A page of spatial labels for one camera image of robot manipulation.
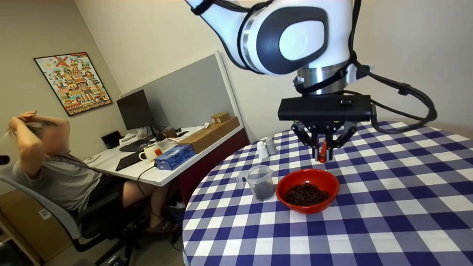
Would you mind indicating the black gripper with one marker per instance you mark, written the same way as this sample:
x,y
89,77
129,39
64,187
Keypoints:
x,y
324,128

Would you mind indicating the dark coffee beans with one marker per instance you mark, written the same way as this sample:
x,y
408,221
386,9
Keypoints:
x,y
308,196

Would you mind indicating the red plastic bowl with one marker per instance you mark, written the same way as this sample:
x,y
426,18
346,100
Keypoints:
x,y
282,194

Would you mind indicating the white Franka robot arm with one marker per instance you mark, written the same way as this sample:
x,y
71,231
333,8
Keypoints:
x,y
231,35

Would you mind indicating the grey pepper shaker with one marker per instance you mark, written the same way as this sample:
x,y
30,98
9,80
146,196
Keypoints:
x,y
272,147

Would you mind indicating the white salt shaker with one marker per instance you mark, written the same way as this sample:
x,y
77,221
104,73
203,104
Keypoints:
x,y
262,150

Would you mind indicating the clear plastic measuring cup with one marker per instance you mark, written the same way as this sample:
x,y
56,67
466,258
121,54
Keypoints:
x,y
260,185

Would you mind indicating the blue white checkered tablecloth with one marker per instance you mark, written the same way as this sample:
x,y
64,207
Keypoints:
x,y
393,222

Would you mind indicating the long cardboard box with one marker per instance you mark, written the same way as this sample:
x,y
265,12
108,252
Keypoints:
x,y
208,135

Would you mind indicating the grey desk partition panel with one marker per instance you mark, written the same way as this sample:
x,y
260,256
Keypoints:
x,y
197,94

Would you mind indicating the blue box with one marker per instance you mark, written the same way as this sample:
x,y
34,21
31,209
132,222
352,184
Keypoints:
x,y
174,157

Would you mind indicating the white mug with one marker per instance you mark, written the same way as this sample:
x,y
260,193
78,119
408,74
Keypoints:
x,y
148,154

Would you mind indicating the white office desk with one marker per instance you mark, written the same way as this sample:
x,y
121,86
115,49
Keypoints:
x,y
148,173

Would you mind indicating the black keyboard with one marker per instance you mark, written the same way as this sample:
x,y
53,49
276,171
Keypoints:
x,y
133,145

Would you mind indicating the black computer monitor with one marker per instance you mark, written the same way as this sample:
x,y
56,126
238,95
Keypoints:
x,y
135,110

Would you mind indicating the black tablet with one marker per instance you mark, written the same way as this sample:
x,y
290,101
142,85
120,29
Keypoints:
x,y
127,160

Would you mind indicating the black desk bag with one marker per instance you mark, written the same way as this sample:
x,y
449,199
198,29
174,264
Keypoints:
x,y
112,139

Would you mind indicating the framed colourful poster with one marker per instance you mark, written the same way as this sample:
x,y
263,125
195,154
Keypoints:
x,y
74,83

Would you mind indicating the seated person in grey shirt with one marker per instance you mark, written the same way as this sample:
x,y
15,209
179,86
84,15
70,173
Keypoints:
x,y
64,179

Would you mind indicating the grey black office chair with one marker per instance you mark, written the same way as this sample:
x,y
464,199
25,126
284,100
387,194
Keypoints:
x,y
64,219

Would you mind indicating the large brown cardboard box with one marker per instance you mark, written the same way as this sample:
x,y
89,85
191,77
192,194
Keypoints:
x,y
30,222

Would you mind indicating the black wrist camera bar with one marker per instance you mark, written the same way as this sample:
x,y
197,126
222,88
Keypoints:
x,y
319,108

